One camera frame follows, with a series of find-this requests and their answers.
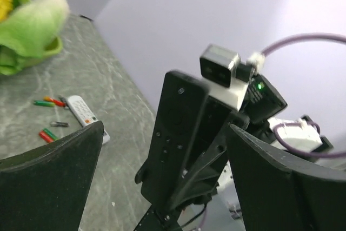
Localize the long green napa cabbage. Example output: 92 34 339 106
1 0 70 76

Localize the green battery near remote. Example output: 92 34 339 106
33 100 55 107

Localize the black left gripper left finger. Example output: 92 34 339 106
1 122 104 230

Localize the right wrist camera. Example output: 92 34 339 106
199 44 265 111

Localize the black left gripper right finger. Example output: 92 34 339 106
226 124 345 231

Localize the white remote control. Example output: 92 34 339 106
65 95 111 145

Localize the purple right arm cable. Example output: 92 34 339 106
261 32 346 159

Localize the black remote control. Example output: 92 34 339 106
141 70 209 210

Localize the red yellow battery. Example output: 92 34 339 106
38 131 54 143

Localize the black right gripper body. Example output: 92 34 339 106
135 75 287 230

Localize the red orange battery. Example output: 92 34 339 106
44 96 66 107

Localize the green yellow battery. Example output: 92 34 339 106
43 128 59 141

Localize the black silver battery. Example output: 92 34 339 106
50 121 69 128

